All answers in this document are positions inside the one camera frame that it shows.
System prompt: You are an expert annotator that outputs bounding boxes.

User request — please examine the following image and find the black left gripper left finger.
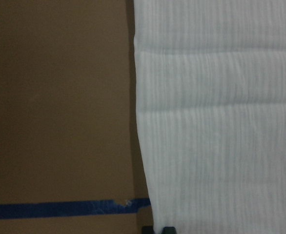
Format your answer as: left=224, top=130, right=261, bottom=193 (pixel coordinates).
left=142, top=226, right=154, bottom=234

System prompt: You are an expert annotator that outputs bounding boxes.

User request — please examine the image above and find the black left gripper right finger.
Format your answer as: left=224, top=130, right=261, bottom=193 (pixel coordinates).
left=162, top=227, right=176, bottom=234

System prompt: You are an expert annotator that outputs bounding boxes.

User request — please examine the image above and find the light blue button-up shirt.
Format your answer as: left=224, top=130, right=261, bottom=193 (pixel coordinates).
left=134, top=0, right=286, bottom=234

